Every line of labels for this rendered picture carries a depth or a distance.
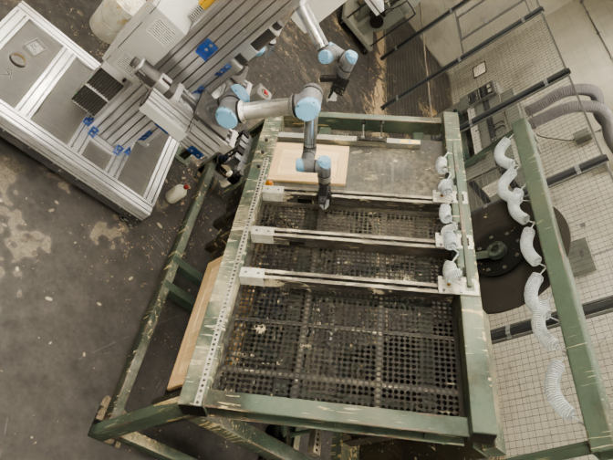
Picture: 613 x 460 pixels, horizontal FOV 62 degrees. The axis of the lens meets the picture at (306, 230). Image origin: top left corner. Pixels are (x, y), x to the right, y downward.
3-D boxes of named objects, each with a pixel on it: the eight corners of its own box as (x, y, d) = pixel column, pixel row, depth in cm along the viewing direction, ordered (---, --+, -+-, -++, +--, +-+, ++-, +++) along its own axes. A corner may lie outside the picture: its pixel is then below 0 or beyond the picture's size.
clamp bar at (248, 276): (244, 272, 271) (238, 242, 254) (472, 291, 259) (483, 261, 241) (239, 287, 264) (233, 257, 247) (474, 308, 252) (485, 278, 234)
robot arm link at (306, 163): (298, 162, 288) (317, 163, 287) (295, 174, 281) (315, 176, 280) (297, 151, 283) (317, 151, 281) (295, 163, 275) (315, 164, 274)
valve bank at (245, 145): (223, 135, 356) (247, 118, 343) (238, 148, 363) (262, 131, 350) (205, 182, 323) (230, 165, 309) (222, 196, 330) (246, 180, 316)
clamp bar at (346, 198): (264, 191, 314) (261, 161, 296) (462, 204, 301) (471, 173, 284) (262, 203, 307) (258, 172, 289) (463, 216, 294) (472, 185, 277)
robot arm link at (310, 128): (303, 72, 260) (300, 150, 296) (300, 84, 252) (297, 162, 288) (326, 75, 259) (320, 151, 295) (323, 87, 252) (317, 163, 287)
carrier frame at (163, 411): (200, 163, 412) (272, 111, 367) (311, 256, 481) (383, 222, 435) (87, 435, 265) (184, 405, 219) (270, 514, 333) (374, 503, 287)
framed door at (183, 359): (210, 265, 343) (208, 263, 342) (267, 234, 313) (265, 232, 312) (169, 391, 283) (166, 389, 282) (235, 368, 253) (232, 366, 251)
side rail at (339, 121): (285, 122, 372) (284, 109, 364) (439, 130, 361) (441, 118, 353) (284, 127, 368) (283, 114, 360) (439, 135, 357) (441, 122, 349)
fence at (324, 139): (279, 136, 351) (278, 131, 348) (419, 144, 341) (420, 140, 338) (277, 141, 348) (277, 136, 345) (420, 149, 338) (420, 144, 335)
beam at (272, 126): (269, 121, 374) (267, 109, 366) (285, 122, 373) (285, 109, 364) (181, 414, 226) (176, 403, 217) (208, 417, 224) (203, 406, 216)
